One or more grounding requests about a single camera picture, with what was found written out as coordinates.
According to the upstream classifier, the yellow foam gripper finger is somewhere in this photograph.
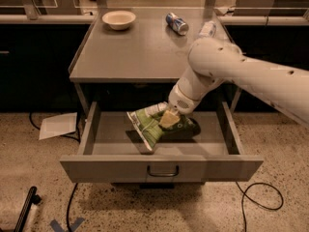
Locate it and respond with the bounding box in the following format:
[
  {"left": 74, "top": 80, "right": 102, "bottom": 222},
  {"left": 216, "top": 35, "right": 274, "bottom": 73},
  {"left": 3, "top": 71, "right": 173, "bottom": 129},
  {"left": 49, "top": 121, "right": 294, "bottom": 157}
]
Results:
[{"left": 159, "top": 110, "right": 180, "bottom": 129}]

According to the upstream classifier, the green jalapeno chip bag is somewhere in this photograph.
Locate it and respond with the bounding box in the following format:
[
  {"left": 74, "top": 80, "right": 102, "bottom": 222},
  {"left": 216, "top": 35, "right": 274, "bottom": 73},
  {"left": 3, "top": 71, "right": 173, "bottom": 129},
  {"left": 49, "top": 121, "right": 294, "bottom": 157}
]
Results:
[{"left": 126, "top": 101, "right": 198, "bottom": 154}]

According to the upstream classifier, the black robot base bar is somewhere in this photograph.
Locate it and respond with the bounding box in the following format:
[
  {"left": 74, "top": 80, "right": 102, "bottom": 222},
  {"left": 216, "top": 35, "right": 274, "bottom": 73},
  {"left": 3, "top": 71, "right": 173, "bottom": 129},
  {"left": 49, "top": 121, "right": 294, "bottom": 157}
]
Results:
[{"left": 14, "top": 186, "right": 42, "bottom": 232}]

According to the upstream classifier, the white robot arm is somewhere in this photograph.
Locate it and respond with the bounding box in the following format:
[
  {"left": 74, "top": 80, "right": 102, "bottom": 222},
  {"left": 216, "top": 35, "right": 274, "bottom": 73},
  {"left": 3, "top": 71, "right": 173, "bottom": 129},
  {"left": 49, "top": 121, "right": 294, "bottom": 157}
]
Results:
[{"left": 168, "top": 37, "right": 309, "bottom": 127}]

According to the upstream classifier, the grey open top drawer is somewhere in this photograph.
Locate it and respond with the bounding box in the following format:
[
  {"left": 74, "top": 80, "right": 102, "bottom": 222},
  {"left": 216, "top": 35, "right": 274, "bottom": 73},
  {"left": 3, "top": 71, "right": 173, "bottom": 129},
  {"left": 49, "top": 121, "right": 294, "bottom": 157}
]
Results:
[{"left": 60, "top": 102, "right": 264, "bottom": 183}]

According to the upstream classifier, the grey cabinet counter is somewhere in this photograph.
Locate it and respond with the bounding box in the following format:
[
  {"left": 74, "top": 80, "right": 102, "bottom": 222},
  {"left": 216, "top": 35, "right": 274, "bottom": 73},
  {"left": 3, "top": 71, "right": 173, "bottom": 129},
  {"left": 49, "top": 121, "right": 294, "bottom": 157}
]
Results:
[{"left": 70, "top": 7, "right": 229, "bottom": 112}]

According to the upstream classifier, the blue silver soda can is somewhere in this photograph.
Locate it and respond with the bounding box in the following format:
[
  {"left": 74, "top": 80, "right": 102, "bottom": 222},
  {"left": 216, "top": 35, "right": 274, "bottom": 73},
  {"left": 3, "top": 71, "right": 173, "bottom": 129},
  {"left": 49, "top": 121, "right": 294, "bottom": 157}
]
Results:
[{"left": 165, "top": 13, "right": 189, "bottom": 36}]

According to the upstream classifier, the white paper bowl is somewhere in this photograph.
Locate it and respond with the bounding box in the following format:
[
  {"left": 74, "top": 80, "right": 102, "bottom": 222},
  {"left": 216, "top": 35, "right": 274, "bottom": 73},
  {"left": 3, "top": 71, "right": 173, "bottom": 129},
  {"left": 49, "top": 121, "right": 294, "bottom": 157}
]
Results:
[{"left": 102, "top": 11, "right": 136, "bottom": 31}]

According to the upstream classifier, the white paper sheet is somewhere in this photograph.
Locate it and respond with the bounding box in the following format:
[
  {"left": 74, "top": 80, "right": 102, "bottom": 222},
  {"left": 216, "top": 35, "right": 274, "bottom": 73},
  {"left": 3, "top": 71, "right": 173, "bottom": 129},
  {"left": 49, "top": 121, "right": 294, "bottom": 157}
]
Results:
[{"left": 39, "top": 112, "right": 77, "bottom": 140}]

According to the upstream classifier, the dark background table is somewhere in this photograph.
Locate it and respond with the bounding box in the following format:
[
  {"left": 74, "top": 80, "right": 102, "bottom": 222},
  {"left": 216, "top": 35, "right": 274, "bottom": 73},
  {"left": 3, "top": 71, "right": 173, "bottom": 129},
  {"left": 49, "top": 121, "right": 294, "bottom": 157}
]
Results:
[{"left": 234, "top": 0, "right": 309, "bottom": 16}]

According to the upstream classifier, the blue tape cross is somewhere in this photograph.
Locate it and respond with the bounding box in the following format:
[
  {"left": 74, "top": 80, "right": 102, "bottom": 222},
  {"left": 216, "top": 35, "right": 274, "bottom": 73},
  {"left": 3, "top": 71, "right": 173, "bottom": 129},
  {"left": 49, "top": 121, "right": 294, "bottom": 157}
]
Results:
[{"left": 49, "top": 217, "right": 86, "bottom": 232}]

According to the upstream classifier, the black drawer handle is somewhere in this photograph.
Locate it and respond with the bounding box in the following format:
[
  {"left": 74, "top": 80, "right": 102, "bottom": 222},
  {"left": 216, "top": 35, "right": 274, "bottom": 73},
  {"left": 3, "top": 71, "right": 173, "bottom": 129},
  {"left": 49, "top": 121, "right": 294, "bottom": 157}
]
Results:
[{"left": 147, "top": 165, "right": 180, "bottom": 178}]

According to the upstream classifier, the metal rail right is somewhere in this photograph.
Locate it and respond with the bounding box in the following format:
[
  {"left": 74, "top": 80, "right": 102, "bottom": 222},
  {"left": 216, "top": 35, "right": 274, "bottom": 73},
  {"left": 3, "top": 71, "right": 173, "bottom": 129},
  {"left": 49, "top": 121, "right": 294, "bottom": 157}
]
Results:
[{"left": 218, "top": 16, "right": 309, "bottom": 26}]

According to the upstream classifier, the metal rail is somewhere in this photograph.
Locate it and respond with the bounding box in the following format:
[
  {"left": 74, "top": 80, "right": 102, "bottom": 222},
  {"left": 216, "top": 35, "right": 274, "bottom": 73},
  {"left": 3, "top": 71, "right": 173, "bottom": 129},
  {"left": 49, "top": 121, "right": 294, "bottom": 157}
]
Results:
[
  {"left": 218, "top": 16, "right": 309, "bottom": 26},
  {"left": 0, "top": 14, "right": 96, "bottom": 24}
]

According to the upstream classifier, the black cable right floor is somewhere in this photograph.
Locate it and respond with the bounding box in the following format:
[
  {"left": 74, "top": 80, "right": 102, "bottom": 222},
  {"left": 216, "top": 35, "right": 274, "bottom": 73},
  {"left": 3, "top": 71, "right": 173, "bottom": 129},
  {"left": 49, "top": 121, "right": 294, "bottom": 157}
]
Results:
[{"left": 236, "top": 181, "right": 285, "bottom": 232}]

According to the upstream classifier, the black cable floor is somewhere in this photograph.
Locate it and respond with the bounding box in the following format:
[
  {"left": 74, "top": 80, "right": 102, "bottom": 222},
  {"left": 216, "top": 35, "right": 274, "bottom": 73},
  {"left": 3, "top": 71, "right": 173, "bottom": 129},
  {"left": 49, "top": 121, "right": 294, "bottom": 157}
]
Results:
[
  {"left": 29, "top": 112, "right": 81, "bottom": 232},
  {"left": 236, "top": 181, "right": 285, "bottom": 232}
]

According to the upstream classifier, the black cable left floor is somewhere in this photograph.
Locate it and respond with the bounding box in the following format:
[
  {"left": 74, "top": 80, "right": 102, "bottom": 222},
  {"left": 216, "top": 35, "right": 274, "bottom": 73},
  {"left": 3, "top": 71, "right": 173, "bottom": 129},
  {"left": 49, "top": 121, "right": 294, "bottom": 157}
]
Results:
[{"left": 29, "top": 112, "right": 81, "bottom": 232}]

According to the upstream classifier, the metal rail left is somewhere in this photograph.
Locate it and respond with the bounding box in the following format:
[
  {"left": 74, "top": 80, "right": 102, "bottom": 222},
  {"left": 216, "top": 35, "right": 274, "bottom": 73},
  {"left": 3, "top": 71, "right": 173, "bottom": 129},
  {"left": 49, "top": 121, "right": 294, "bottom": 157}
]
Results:
[{"left": 0, "top": 14, "right": 96, "bottom": 24}]

